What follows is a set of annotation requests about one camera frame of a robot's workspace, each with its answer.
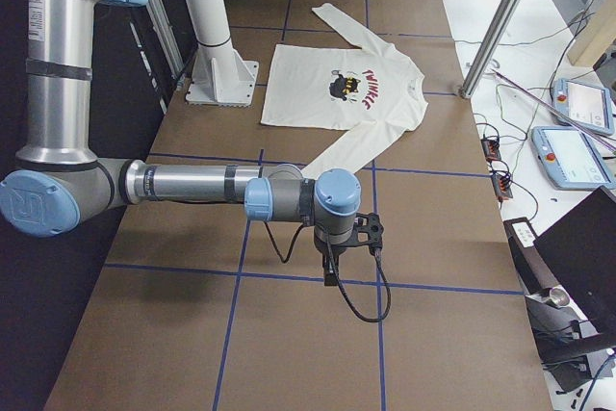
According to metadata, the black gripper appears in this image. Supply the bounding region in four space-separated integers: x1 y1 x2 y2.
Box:
314 229 352 286

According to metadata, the cream long-sleeve cat shirt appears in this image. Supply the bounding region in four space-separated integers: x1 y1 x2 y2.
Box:
261 3 428 179

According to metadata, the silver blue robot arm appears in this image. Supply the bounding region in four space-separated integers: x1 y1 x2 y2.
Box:
1 0 369 286

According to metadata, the lower orange black connector box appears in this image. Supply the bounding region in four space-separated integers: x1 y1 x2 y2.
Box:
491 172 513 202

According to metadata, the orange black connector box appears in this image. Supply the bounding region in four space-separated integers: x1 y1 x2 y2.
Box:
491 172 513 202
481 138 501 162

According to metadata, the black box with white label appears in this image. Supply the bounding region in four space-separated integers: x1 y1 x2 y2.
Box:
503 218 569 296

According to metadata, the upper orange black connector box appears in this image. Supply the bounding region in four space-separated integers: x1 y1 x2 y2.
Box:
481 138 501 162

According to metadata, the silver metal cylinder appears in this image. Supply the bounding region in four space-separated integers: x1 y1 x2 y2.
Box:
547 287 571 309

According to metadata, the black monitor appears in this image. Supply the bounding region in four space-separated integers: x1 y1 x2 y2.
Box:
535 187 615 332

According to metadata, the near blue teach pendant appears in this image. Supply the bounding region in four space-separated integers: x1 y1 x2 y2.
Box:
530 126 615 191

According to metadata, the blue teach pendant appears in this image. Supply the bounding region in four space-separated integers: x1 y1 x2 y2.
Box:
552 79 615 136
530 126 615 191

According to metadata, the far blue teach pendant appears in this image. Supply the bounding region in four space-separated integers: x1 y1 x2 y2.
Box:
552 79 615 136

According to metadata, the wooden beam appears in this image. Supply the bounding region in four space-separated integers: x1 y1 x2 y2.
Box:
567 0 615 67

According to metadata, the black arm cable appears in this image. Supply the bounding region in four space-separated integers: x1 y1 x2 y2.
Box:
263 218 393 323

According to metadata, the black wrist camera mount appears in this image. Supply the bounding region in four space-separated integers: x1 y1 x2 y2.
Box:
345 213 384 256

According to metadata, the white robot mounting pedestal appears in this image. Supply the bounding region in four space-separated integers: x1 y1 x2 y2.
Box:
186 0 259 107

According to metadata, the aluminium frame post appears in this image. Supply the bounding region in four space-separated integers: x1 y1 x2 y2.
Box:
459 0 521 99

